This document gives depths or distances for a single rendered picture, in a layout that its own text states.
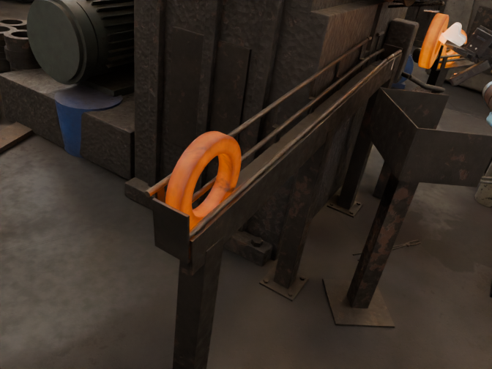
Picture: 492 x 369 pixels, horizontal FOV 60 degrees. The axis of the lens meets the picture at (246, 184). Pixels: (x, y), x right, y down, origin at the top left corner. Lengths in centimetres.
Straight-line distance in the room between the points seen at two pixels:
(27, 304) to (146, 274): 36
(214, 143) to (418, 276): 124
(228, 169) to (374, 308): 91
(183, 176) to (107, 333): 78
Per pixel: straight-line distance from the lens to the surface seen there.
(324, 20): 125
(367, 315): 154
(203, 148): 70
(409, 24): 188
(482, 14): 435
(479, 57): 142
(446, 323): 166
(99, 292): 148
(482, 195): 245
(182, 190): 68
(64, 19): 205
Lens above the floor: 107
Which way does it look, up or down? 32 degrees down
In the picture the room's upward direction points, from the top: 9 degrees clockwise
